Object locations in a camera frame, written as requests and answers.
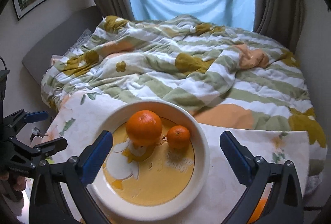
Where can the green striped floral duvet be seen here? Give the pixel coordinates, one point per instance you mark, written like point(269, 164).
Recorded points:
point(222, 76)

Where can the small mandarin front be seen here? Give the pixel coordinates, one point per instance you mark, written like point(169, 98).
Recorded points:
point(258, 211)

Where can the person's left hand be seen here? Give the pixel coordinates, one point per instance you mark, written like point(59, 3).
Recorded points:
point(20, 181)

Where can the small mandarin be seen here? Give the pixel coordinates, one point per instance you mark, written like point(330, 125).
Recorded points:
point(258, 211)
point(178, 137)

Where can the large orange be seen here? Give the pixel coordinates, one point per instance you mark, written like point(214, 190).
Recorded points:
point(144, 128)

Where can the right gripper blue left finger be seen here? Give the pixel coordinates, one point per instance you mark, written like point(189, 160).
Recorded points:
point(93, 156)

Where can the floral white tablecloth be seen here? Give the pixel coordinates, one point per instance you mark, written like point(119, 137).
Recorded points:
point(81, 119)

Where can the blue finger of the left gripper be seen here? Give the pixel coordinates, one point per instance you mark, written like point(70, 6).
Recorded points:
point(52, 147)
point(33, 117)

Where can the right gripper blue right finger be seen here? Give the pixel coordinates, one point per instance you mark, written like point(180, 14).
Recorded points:
point(239, 158)

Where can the cream yellow fruit bowl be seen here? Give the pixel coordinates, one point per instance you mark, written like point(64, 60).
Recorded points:
point(155, 183)

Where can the grey headboard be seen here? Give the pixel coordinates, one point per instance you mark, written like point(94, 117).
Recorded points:
point(80, 24)

